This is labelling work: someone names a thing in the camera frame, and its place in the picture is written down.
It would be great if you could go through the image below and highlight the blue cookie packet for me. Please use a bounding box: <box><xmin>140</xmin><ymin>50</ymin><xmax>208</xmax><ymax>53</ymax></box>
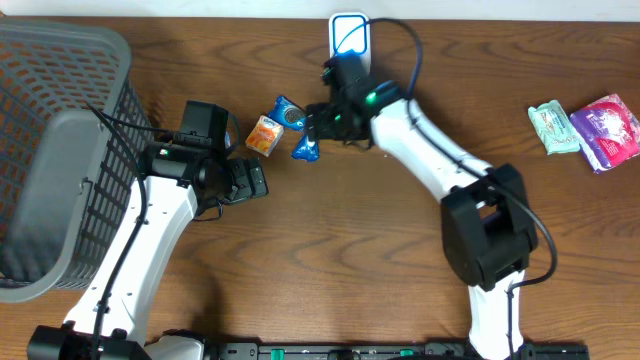
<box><xmin>268</xmin><ymin>95</ymin><xmax>320</xmax><ymax>162</ymax></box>

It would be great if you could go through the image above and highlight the orange tissue pack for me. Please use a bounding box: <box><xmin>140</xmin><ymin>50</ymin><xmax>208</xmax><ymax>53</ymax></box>
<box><xmin>245</xmin><ymin>115</ymin><xmax>285</xmax><ymax>157</ymax></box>

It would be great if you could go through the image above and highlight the teal wipes packet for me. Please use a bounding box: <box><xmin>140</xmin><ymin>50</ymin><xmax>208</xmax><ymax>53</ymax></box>
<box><xmin>528</xmin><ymin>100</ymin><xmax>580</xmax><ymax>155</ymax></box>

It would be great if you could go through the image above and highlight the purple snack package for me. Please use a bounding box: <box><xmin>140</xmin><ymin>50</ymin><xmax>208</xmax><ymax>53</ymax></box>
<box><xmin>569</xmin><ymin>94</ymin><xmax>639</xmax><ymax>174</ymax></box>

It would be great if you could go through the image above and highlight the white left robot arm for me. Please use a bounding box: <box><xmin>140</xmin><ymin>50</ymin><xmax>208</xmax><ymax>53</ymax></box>
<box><xmin>27</xmin><ymin>142</ymin><xmax>268</xmax><ymax>360</ymax></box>

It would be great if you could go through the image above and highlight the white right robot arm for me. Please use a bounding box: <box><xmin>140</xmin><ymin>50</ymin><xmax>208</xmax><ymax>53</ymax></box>
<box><xmin>306</xmin><ymin>53</ymin><xmax>538</xmax><ymax>359</ymax></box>

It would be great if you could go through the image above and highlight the white barcode scanner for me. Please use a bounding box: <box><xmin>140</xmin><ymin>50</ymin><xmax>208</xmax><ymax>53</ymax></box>
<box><xmin>328</xmin><ymin>12</ymin><xmax>371</xmax><ymax>71</ymax></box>

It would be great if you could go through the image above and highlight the grey plastic basket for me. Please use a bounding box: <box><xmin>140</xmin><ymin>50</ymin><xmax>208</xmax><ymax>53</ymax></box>
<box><xmin>1</xmin><ymin>18</ymin><xmax>152</xmax><ymax>303</ymax></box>

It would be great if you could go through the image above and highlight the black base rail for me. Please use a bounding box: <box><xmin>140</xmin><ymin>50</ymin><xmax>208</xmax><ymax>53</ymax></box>
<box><xmin>210</xmin><ymin>340</ymin><xmax>591</xmax><ymax>360</ymax></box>

